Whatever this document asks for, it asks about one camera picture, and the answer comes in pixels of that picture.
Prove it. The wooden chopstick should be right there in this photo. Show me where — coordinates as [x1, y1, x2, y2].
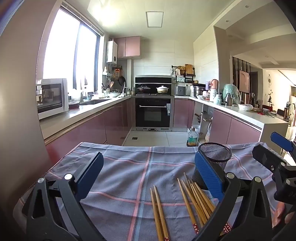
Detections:
[191, 184, 209, 224]
[181, 180, 207, 227]
[194, 182, 233, 234]
[150, 189, 164, 241]
[153, 185, 170, 240]
[183, 172, 210, 225]
[189, 179, 215, 220]
[177, 178, 199, 234]

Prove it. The kitchen window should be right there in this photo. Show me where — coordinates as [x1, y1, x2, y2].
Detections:
[42, 7, 101, 92]

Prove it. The person right hand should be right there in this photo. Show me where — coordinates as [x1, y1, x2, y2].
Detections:
[272, 202, 295, 228]

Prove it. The black mesh utensil cup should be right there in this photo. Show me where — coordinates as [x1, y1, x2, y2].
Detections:
[192, 143, 232, 190]

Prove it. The teal desk fan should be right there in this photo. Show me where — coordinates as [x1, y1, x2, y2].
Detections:
[222, 84, 241, 105]

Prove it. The pink thermos jug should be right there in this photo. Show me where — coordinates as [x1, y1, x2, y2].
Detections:
[210, 79, 219, 102]

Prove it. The oil bottle on floor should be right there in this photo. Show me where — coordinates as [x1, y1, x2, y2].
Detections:
[187, 127, 199, 147]

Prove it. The silver rice cooker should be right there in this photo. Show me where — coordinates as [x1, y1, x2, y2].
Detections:
[175, 86, 186, 96]

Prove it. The white microwave oven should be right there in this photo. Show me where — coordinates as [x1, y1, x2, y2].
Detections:
[36, 78, 69, 120]

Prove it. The white ceramic pot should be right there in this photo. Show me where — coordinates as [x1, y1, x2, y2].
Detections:
[156, 85, 170, 94]

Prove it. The black built-in oven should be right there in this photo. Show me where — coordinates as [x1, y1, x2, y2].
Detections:
[133, 75, 174, 131]

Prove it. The black lidded wok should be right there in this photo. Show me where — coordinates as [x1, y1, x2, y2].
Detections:
[136, 85, 151, 94]

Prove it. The pink upper cabinet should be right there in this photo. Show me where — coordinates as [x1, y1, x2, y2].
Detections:
[114, 36, 141, 58]

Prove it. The white water heater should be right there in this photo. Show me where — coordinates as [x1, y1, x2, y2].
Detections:
[106, 40, 118, 65]

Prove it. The black wall spice rack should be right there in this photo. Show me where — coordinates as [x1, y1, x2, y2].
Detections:
[171, 64, 198, 83]

